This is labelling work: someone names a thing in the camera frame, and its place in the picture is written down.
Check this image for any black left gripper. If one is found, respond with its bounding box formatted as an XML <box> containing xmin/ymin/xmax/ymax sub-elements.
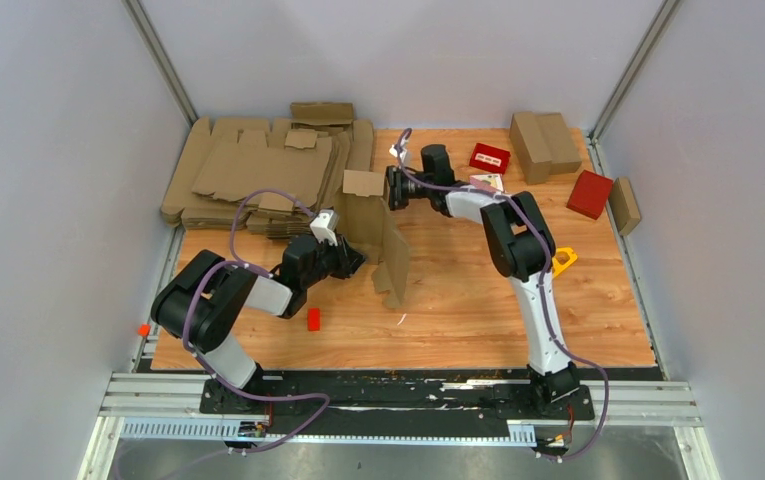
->
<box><xmin>303</xmin><ymin>232</ymin><xmax>369</xmax><ymax>289</ymax></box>

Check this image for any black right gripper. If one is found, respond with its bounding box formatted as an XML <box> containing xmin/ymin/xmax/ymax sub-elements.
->
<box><xmin>366</xmin><ymin>165</ymin><xmax>436</xmax><ymax>210</ymax></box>

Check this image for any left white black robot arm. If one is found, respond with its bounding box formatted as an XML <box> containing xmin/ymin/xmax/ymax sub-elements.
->
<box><xmin>150</xmin><ymin>234</ymin><xmax>366</xmax><ymax>413</ymax></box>

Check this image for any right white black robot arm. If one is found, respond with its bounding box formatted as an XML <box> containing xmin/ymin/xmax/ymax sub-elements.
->
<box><xmin>385</xmin><ymin>138</ymin><xmax>580</xmax><ymax>418</ymax></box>

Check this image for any red open box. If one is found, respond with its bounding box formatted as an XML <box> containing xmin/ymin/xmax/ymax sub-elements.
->
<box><xmin>468</xmin><ymin>142</ymin><xmax>511</xmax><ymax>174</ymax></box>

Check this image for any pink white small card box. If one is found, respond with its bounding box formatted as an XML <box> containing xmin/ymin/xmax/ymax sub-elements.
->
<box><xmin>469</xmin><ymin>173</ymin><xmax>505</xmax><ymax>194</ymax></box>

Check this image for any tall brown cardboard box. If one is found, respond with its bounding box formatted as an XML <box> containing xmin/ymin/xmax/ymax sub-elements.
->
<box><xmin>509</xmin><ymin>111</ymin><xmax>552</xmax><ymax>185</ymax></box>

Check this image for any flat brown cardboard box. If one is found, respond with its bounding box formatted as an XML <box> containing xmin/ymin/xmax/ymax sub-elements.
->
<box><xmin>536</xmin><ymin>113</ymin><xmax>582</xmax><ymax>175</ymax></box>

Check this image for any closed red box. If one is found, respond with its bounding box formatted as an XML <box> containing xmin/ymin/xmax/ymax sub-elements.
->
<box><xmin>566</xmin><ymin>170</ymin><xmax>614</xmax><ymax>220</ymax></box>

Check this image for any small brown box at edge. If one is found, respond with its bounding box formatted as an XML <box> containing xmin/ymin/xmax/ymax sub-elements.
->
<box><xmin>609</xmin><ymin>177</ymin><xmax>642</xmax><ymax>236</ymax></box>

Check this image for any small red block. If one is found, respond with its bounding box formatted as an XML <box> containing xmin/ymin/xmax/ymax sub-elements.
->
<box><xmin>307</xmin><ymin>307</ymin><xmax>322</xmax><ymax>332</ymax></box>

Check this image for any stack of flat cardboard sheets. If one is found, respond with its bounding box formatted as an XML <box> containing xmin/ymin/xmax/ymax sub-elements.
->
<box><xmin>160</xmin><ymin>102</ymin><xmax>375</xmax><ymax>238</ymax></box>

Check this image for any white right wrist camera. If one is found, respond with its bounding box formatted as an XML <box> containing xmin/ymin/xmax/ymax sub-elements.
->
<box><xmin>389</xmin><ymin>144</ymin><xmax>410</xmax><ymax>168</ymax></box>

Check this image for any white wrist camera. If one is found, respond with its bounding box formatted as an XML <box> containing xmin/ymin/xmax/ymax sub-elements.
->
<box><xmin>389</xmin><ymin>144</ymin><xmax>410</xmax><ymax>168</ymax></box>
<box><xmin>309</xmin><ymin>209</ymin><xmax>341</xmax><ymax>246</ymax></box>

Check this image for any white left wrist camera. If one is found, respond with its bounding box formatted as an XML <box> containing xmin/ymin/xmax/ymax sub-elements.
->
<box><xmin>309</xmin><ymin>209</ymin><xmax>341</xmax><ymax>246</ymax></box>

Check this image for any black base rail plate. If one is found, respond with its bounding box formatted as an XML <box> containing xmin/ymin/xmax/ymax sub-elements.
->
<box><xmin>199</xmin><ymin>368</ymin><xmax>595</xmax><ymax>438</ymax></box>

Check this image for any yellow plastic triangle frame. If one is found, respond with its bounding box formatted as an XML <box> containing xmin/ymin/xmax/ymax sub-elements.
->
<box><xmin>552</xmin><ymin>247</ymin><xmax>579</xmax><ymax>278</ymax></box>

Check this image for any white slotted cable duct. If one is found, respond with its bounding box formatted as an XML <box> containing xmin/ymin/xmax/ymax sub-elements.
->
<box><xmin>120</xmin><ymin>417</ymin><xmax>539</xmax><ymax>446</ymax></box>

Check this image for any left aluminium frame post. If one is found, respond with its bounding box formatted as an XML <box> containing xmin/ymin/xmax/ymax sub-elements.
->
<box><xmin>122</xmin><ymin>0</ymin><xmax>198</xmax><ymax>126</ymax></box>

